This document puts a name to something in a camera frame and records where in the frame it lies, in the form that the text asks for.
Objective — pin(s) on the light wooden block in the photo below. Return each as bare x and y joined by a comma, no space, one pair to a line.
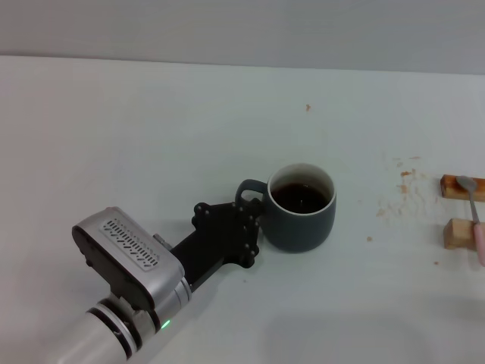
458,233

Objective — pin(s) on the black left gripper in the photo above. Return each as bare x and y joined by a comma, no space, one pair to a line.
216,235

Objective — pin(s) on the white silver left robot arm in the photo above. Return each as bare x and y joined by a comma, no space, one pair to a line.
102,333

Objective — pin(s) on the short metal pin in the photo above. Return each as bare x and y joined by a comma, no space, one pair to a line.
161,240

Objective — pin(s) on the dark coffee liquid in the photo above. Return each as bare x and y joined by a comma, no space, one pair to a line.
299,197

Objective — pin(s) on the dark grey ceramic cup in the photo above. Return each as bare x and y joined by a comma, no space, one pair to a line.
299,231

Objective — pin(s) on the reddish brown wooden block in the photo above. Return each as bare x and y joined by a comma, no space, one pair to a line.
451,187

